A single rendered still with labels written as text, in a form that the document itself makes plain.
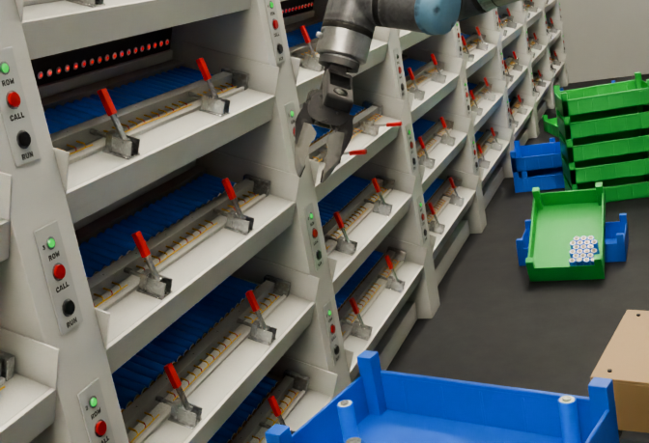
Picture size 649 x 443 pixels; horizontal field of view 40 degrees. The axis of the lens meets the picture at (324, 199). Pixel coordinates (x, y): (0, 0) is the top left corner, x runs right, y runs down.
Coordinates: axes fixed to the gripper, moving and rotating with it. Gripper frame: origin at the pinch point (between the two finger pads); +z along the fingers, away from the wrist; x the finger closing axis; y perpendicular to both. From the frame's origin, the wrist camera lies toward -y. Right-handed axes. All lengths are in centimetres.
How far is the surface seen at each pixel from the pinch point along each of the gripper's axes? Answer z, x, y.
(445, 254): 10, -57, 111
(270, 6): -26.5, 13.7, 5.7
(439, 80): -41, -43, 112
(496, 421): 24, -21, -55
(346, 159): -5.7, -9.9, 34.6
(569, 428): 21, -25, -64
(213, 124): -2.6, 17.9, -14.7
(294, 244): 13.2, -1.2, 11.8
